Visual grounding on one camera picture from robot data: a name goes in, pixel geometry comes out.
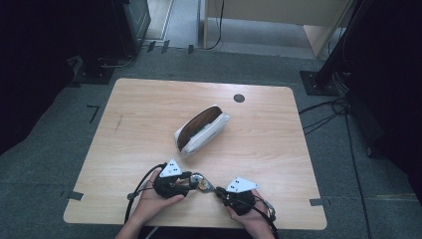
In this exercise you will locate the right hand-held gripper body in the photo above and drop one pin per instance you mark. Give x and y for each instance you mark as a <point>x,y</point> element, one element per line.
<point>239,199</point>

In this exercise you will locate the black cabinet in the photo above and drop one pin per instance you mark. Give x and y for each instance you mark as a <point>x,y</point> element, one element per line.
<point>126,26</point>

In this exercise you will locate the dark round table grommet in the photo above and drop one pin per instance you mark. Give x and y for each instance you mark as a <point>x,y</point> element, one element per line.
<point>239,98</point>

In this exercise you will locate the person's left hand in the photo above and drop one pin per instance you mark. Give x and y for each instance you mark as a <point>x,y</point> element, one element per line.
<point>152,204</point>

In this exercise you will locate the white pencil case brown lining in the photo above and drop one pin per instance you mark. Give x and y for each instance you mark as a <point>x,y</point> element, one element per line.
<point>202,131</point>

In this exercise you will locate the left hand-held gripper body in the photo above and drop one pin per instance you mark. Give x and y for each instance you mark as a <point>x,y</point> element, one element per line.
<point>167,186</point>

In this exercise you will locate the black slanted stand with base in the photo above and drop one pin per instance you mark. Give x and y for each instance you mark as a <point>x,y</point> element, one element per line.
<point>318,83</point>

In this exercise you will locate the grey tape piece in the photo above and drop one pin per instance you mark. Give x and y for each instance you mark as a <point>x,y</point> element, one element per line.
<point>75,195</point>
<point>316,201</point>

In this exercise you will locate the black flat stand base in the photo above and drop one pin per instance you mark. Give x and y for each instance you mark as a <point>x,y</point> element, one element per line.
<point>94,74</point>

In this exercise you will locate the person's right hand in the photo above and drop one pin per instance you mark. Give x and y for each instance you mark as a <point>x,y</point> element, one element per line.
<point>253,219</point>

